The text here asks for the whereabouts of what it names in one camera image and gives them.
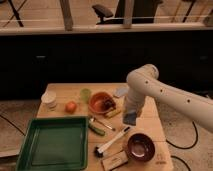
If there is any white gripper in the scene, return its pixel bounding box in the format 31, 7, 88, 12
123, 89, 145, 117

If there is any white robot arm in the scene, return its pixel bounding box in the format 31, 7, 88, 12
123, 64, 213, 133

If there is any grey blue sponge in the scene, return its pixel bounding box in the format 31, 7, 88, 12
113, 87, 128, 98

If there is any green plastic tray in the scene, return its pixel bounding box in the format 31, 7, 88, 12
16, 116, 88, 171

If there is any yellow banana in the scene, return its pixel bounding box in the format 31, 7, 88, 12
105, 108, 122, 118

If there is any dark food in bowl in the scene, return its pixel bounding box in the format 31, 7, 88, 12
102, 99, 116, 110

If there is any orange bowl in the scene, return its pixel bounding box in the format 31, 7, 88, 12
88, 92, 116, 114

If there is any metal spoon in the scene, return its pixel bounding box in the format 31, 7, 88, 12
89, 116, 116, 131

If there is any green cucumber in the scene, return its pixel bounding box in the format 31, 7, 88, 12
88, 123, 105, 136

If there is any dark red bowl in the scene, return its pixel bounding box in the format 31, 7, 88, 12
126, 133, 155, 162

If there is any green plastic cup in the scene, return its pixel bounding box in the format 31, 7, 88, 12
80, 88, 91, 103

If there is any wooden block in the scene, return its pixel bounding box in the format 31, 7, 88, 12
102, 151, 128, 171

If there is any white dish brush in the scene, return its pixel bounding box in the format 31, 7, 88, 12
94, 127, 130, 158

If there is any orange fruit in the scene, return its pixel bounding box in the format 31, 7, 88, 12
65, 101, 77, 114

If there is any white paper cup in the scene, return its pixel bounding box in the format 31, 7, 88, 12
41, 91, 57, 109

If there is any black office chair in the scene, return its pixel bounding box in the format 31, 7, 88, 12
92, 0, 163, 25

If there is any black floor cable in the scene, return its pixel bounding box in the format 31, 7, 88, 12
165, 120, 199, 150

